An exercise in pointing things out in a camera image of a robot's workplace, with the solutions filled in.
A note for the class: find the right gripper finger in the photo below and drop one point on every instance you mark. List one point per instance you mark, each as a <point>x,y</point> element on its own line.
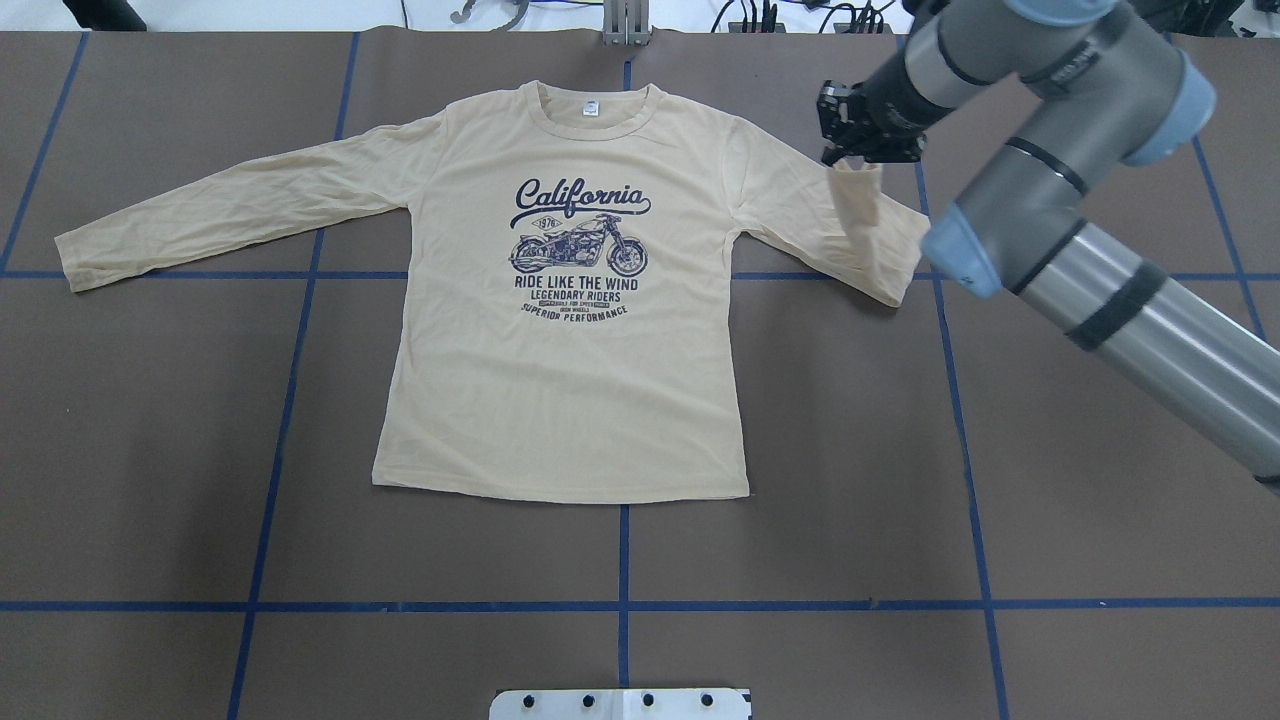
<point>832,154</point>

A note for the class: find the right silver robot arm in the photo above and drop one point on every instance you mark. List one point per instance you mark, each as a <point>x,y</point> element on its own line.
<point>1111,92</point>

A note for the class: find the white metal mounting plate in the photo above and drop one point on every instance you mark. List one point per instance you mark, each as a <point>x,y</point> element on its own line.
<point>622,703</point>

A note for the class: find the grey aluminium camera post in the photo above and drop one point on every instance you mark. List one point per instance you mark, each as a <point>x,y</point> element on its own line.
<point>626,23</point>

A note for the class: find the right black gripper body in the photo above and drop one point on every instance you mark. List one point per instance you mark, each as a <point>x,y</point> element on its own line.
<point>893,108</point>

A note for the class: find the beige long-sleeve printed shirt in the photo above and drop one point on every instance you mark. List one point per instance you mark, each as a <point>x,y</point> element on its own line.
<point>565,323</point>

